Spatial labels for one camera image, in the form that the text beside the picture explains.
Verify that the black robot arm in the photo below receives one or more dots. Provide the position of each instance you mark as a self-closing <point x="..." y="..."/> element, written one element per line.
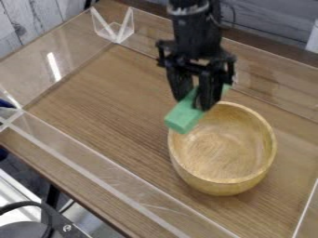
<point x="192" y="4"/>

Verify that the brown wooden bowl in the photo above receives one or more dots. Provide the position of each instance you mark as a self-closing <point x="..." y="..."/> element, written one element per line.
<point x="223" y="156"/>

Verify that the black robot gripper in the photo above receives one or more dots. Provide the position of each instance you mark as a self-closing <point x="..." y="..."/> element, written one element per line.
<point x="194" y="52"/>

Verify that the black metal bracket with screw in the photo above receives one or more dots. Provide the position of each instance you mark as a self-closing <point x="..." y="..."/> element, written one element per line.
<point x="59" y="226"/>

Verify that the green rectangular block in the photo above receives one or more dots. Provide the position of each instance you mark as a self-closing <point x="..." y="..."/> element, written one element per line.
<point x="184" y="115"/>

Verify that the clear acrylic tray wall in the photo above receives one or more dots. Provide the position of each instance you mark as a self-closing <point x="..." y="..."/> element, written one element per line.
<point x="91" y="99"/>

